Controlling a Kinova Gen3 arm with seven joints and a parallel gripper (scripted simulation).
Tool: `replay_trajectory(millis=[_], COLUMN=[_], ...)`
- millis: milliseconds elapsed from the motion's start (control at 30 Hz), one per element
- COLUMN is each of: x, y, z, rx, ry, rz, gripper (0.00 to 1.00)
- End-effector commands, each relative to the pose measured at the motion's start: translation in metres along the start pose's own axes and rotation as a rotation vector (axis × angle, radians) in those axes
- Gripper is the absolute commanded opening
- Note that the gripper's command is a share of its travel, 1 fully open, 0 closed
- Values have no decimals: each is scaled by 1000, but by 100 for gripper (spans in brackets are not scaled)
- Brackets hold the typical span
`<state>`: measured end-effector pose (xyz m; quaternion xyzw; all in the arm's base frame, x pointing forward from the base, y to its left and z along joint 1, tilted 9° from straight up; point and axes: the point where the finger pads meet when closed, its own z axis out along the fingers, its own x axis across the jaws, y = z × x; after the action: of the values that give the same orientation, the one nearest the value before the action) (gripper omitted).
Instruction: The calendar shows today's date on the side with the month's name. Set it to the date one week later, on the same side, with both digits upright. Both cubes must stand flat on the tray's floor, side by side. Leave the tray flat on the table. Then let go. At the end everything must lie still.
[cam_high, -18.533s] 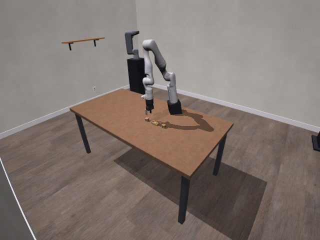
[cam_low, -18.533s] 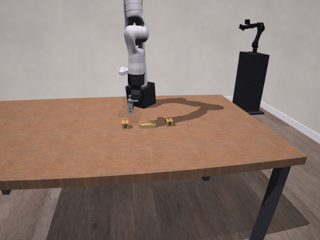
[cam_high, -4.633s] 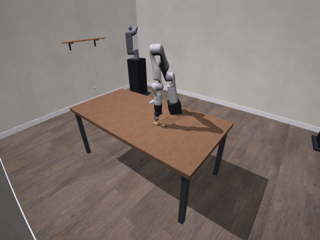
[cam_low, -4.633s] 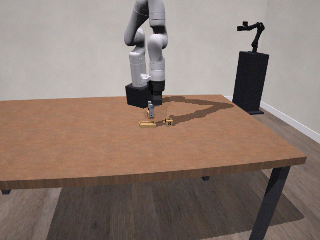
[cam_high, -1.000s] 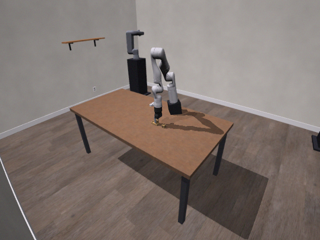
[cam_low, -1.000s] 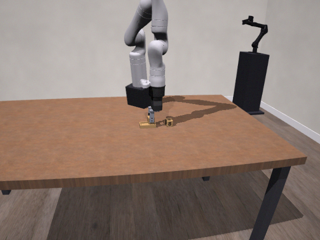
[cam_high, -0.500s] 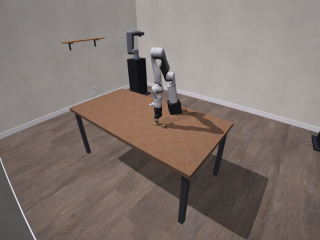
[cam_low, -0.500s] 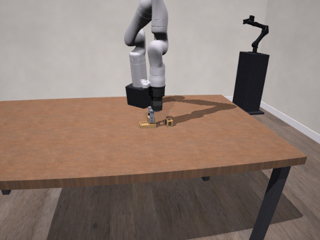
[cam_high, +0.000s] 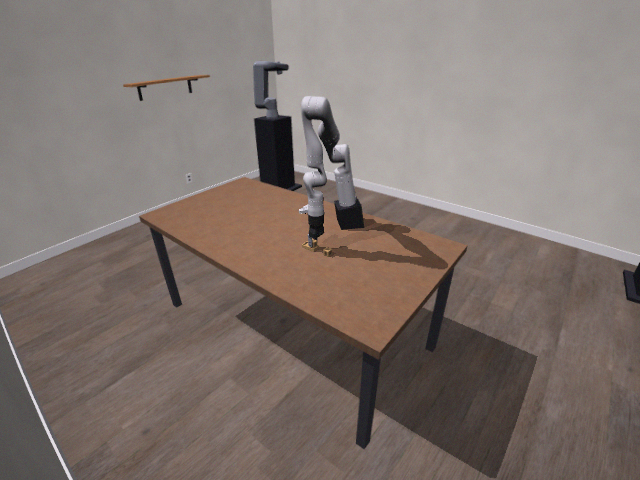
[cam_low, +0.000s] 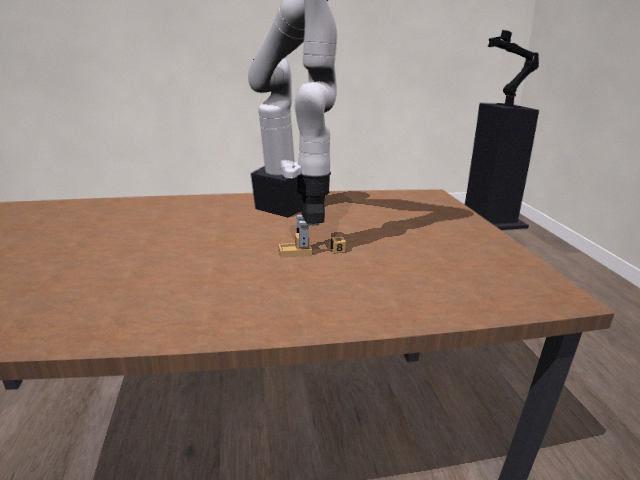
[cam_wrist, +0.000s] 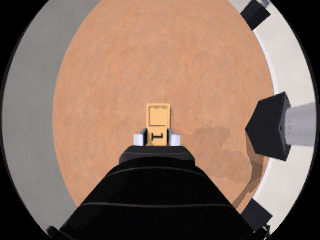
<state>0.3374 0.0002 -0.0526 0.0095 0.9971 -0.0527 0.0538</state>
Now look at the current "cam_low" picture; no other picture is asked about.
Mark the tan wooden tray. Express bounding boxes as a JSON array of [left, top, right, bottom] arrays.
[[278, 243, 312, 258]]

